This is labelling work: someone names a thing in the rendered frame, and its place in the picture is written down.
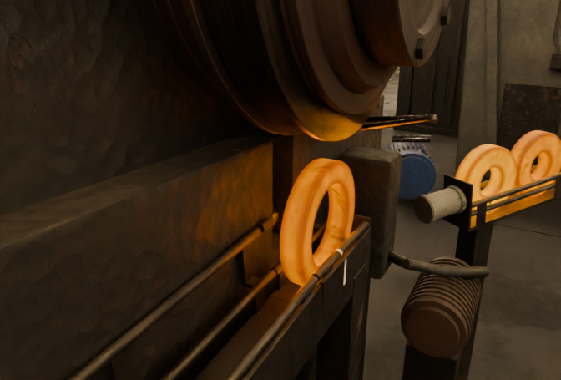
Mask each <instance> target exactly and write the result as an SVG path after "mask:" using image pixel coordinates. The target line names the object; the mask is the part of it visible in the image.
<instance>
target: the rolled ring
mask: <svg viewBox="0 0 561 380"><path fill-rule="evenodd" d="M327 191H328V195H329V213H328V219H327V223H326V229H325V232H324V235H323V237H322V240H321V243H320V245H319V246H318V248H317V250H316V252H315V253H314V255H312V248H311V241H312V231H313V226H314V222H315V218H316V212H317V210H318V208H319V205H320V203H321V200H322V198H323V196H324V194H325V193H326V192H327ZM354 210H355V186H354V180H353V176H352V173H351V170H350V168H349V167H348V165H347V164H345V163H344V162H342V161H340V160H331V159H325V158H319V159H316V160H312V162H310V163H309V164H308V165H307V166H306V167H305V168H304V169H303V171H302V172H301V173H300V174H299V176H298V178H297V179H296V182H295V184H294V185H293V187H292V189H291V192H290V195H289V198H288V200H287V203H286V207H285V211H284V215H283V219H282V223H281V229H280V261H281V265H282V268H283V271H284V273H285V274H286V277H287V278H288V279H289V280H290V281H291V282H293V283H295V284H298V285H301V286H303V285H304V284H305V282H306V281H307V280H308V279H309V277H310V276H311V275H312V274H313V273H314V272H315V271H316V270H317V269H318V268H319V267H320V266H321V265H322V263H323V262H324V261H325V260H326V259H327V258H328V257H329V256H330V255H331V254H332V253H333V252H334V250H336V249H337V248H338V247H339V246H340V245H341V244H342V243H343V241H344V240H345V239H346V238H347V237H348V236H349V235H350V234H351V227H352V222H353V217H354Z"/></svg>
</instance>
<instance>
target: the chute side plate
mask: <svg viewBox="0 0 561 380"><path fill-rule="evenodd" d="M370 248H371V229H370V228H368V229H367V230H366V231H365V233H364V234H363V235H362V236H361V237H360V238H359V239H358V240H357V242H356V243H355V244H354V245H353V246H352V247H351V248H350V250H349V251H348V252H347V253H346V254H345V255H344V256H343V257H342V258H341V259H340V260H339V261H338V262H337V263H336V264H335V265H334V267H333V268H332V269H331V271H330V272H329V273H328V274H327V275H326V276H325V277H324V278H323V279H322V280H321V281H320V284H318V285H317V286H316V288H315V289H314V290H313V292H312V293H311V294H310V295H309V297H308V298H307V299H306V301H305V302H303V304H302V305H301V306H300V308H299V309H298V310H297V312H296V313H295V314H294V316H293V317H292V318H291V319H290V320H289V321H288V322H287V324H286V325H285V327H284V328H283V329H282V330H281V332H280V333H279V334H278V336H277V337H276V338H275V340H274V341H273V342H272V343H271V344H270V345H269V347H268V348H267V349H266V350H265V352H264V353H263V354H262V356H261V357H260V358H259V360H258V361H257V362H256V364H255V365H254V366H253V368H252V369H251V370H250V371H249V372H248V373H247V374H246V376H245V377H244V378H243V380H294V379H295V378H296V376H297V374H298V373H299V371H300V370H301V369H302V367H303V366H304V364H305V363H306V361H307V359H308V358H309V356H310V355H311V353H312V352H313V350H314V349H315V347H316V345H317V344H318V342H319V341H320V340H321V338H322V337H323V336H324V334H325V333H326V331H327V330H328V328H329V327H330V326H331V324H332V323H333V322H334V321H335V320H336V318H337V316H338V315H339V314H340V312H341V311H342V309H343V308H344V306H345V305H346V304H347V303H348V302H349V300H350V299H351V297H352V294H353V281H354V277H355V276H356V274H357V273H358V272H359V271H360V269H361V268H362V267H363V266H364V265H365V264H366V262H367V269H366V276H367V275H368V271H369V260H370ZM345 259H346V283H345V285H344V286H343V282H344V267H345Z"/></svg>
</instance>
